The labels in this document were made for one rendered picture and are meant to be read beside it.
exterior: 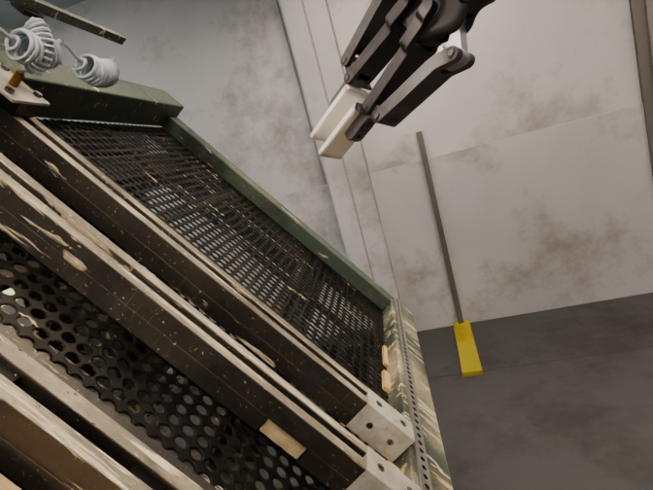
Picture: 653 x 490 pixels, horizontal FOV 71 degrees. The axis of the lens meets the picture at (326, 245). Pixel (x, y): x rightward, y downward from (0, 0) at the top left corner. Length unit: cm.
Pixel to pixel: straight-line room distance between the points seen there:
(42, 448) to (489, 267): 333
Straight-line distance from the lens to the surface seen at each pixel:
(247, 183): 179
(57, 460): 54
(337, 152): 50
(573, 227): 368
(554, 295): 378
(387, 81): 44
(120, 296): 78
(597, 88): 365
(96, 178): 100
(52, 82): 128
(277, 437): 80
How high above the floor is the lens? 152
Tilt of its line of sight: 11 degrees down
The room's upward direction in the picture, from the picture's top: 15 degrees counter-clockwise
